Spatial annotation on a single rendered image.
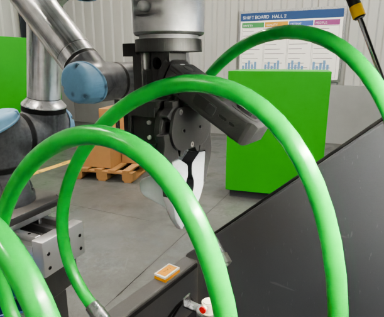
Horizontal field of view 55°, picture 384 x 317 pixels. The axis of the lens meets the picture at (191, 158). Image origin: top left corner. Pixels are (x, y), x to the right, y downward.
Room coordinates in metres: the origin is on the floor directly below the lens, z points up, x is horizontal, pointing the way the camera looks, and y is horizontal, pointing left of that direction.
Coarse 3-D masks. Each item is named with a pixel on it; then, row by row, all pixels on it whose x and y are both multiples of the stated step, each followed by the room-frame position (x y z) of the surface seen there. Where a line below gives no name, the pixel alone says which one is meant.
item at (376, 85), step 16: (256, 32) 0.43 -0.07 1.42; (272, 32) 0.41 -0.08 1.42; (288, 32) 0.39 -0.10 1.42; (304, 32) 0.37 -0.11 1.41; (320, 32) 0.36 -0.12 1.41; (240, 48) 0.45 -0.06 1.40; (336, 48) 0.34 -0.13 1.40; (352, 48) 0.33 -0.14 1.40; (224, 64) 0.48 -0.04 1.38; (352, 64) 0.33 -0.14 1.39; (368, 64) 0.32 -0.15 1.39; (368, 80) 0.31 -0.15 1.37
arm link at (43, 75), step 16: (64, 0) 0.97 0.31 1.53; (32, 32) 0.96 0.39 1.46; (32, 48) 0.96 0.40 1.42; (32, 64) 0.96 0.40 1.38; (48, 64) 0.97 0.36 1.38; (32, 80) 0.97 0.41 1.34; (48, 80) 0.97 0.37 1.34; (32, 96) 0.97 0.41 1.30; (48, 96) 0.97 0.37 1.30; (32, 112) 0.96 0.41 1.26; (48, 112) 0.96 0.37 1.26; (64, 112) 1.01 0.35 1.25; (48, 128) 0.97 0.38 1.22; (64, 128) 1.01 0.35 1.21
